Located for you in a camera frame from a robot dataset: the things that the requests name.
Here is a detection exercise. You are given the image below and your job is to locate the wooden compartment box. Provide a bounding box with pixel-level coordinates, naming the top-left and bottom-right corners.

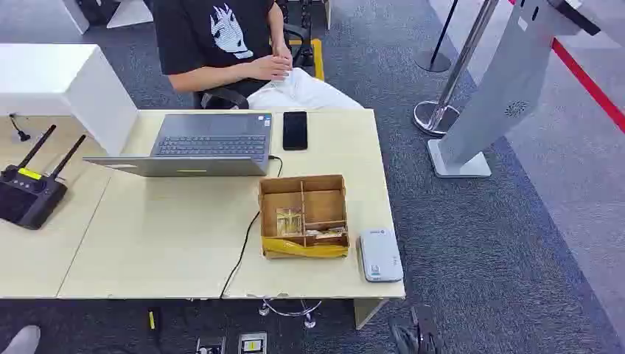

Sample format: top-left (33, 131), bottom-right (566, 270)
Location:
top-left (257, 174), bottom-right (351, 260)

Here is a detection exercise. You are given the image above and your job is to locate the black smartphone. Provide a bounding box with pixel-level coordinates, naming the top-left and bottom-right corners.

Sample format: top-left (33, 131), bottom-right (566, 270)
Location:
top-left (282, 111), bottom-right (310, 152)

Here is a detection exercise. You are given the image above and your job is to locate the clear-sleeved card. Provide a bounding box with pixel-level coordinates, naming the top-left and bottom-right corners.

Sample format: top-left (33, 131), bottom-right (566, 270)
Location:
top-left (276, 208), bottom-right (304, 238)

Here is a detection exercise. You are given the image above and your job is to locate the flat stack of cards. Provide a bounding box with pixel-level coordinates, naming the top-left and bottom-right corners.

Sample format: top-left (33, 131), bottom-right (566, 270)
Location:
top-left (304, 226), bottom-right (347, 241)

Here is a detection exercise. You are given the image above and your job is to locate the white card reader device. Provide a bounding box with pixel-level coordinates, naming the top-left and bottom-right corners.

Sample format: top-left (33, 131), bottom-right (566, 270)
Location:
top-left (358, 228), bottom-right (405, 284)

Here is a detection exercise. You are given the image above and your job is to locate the grey laptop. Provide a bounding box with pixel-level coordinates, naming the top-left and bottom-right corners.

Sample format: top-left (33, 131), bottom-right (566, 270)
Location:
top-left (82, 112), bottom-right (274, 178)

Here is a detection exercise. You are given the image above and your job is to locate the person's right hand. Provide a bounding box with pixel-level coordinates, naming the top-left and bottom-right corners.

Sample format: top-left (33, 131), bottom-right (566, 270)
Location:
top-left (250, 54), bottom-right (293, 82)

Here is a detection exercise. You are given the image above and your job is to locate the person's hand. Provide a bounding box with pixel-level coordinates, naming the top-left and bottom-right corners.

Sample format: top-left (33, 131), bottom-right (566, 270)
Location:
top-left (272, 42), bottom-right (294, 67)
top-left (250, 54), bottom-right (293, 82)

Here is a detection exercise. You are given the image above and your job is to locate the yellow floor tape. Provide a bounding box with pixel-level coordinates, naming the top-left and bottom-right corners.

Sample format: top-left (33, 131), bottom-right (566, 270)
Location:
top-left (287, 38), bottom-right (327, 82)

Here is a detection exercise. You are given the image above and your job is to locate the person's left hand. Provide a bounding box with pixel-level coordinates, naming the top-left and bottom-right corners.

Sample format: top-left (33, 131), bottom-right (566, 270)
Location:
top-left (272, 42), bottom-right (294, 67)

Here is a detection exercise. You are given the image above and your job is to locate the pale desk leg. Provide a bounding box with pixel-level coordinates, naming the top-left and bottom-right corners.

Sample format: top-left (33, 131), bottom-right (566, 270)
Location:
top-left (353, 298), bottom-right (390, 331)

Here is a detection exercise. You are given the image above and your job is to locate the floor power socket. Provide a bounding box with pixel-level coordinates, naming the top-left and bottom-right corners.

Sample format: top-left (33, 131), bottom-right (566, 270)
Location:
top-left (237, 331), bottom-right (269, 354)
top-left (195, 336), bottom-right (227, 354)

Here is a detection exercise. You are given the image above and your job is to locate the person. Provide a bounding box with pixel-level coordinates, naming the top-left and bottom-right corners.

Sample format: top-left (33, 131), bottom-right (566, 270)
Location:
top-left (151, 0), bottom-right (365, 111)

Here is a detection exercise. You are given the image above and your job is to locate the black robot foot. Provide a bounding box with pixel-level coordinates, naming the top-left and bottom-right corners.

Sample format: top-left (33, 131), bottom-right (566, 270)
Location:
top-left (387, 305), bottom-right (446, 354)

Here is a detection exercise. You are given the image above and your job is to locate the grey kiosk stand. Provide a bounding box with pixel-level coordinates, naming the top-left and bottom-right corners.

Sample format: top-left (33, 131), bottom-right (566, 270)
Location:
top-left (426, 0), bottom-right (602, 179)

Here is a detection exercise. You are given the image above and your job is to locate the black stick with yellow label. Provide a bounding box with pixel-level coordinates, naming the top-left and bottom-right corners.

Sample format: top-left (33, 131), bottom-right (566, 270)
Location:
top-left (147, 307), bottom-right (165, 349)

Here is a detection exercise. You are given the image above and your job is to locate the white furniture panel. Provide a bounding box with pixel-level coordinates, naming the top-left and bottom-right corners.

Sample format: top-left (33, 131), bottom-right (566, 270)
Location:
top-left (60, 0), bottom-right (156, 35)

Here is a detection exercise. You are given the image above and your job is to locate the white desk partition block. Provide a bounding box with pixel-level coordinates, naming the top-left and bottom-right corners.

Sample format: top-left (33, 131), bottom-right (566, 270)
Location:
top-left (0, 43), bottom-right (141, 157)

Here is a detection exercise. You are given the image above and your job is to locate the black remote controller with antennas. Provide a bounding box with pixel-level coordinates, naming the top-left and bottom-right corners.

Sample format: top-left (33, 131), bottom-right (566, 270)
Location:
top-left (0, 124), bottom-right (88, 231)

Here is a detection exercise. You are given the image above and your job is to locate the red barrier stripe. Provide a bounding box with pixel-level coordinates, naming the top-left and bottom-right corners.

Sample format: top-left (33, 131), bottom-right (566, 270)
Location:
top-left (507, 0), bottom-right (625, 133)

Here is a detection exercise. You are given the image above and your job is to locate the black laptop power cable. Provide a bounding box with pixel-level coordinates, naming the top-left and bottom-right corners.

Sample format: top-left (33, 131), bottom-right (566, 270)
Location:
top-left (219, 154), bottom-right (284, 300)

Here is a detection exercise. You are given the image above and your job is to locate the clear cable loop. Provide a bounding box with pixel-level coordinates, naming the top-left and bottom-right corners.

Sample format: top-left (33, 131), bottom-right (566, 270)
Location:
top-left (258, 298), bottom-right (324, 330)

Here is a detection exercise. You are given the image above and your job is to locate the chrome stanchion post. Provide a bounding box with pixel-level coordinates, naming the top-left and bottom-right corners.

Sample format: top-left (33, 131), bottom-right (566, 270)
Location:
top-left (413, 0), bottom-right (500, 137)

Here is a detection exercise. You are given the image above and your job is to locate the black stanchion post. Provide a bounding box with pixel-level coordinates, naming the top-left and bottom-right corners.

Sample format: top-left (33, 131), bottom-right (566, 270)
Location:
top-left (414, 0), bottom-right (461, 74)

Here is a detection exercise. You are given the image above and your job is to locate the black desk cable plug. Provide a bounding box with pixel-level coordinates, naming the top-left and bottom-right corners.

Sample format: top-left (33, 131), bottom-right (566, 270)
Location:
top-left (8, 113), bottom-right (32, 143)

